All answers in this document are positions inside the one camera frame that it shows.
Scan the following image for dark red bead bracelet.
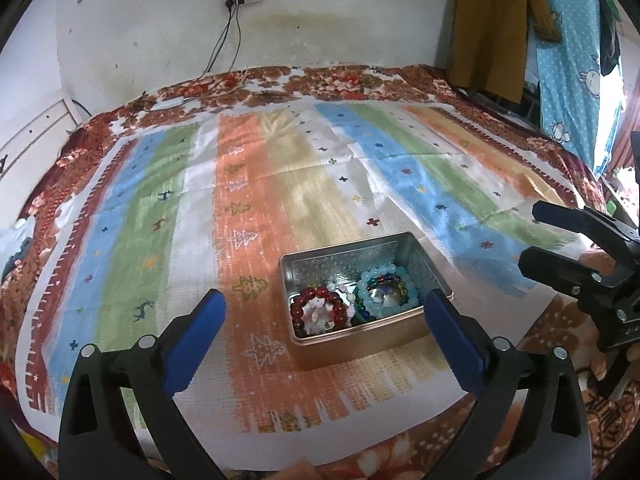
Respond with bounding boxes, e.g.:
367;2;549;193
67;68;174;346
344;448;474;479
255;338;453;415
288;284;354;338

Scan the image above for silver metal tin box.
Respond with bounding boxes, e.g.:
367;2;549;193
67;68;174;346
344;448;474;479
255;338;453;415
279;232;452;370

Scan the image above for floral brown bedsheet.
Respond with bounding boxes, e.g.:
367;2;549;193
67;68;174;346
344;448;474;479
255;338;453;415
0;63;640;480

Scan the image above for black cable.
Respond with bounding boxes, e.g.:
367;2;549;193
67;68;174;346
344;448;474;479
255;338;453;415
192;0;252;91

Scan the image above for white headboard cabinet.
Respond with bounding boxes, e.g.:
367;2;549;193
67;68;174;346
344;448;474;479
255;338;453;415
1;96;81;198

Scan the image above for blue cartoon curtain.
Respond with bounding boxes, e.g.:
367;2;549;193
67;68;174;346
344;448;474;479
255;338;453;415
536;0;601;171

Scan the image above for brown hanging coat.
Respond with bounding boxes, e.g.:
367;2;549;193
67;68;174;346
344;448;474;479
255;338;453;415
448;0;562;103

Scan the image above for pastel mixed bead bracelet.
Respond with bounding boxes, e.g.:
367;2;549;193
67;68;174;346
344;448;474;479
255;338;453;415
304;283;359;334

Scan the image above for light blue bead bracelet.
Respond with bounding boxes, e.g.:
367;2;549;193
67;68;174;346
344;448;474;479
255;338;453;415
354;266;424;317

